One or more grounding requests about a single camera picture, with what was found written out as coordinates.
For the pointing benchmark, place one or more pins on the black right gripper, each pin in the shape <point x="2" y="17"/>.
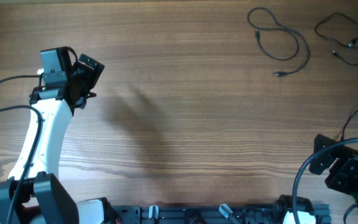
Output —
<point x="351" y="160"/>

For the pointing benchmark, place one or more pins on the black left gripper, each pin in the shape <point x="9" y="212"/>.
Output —
<point x="92" y="76"/>

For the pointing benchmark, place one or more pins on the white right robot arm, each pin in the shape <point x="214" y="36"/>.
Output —
<point x="294" y="195"/>

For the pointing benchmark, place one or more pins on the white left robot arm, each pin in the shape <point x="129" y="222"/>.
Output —
<point x="32" y="192"/>

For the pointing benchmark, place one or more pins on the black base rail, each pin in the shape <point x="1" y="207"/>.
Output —
<point x="254" y="213"/>

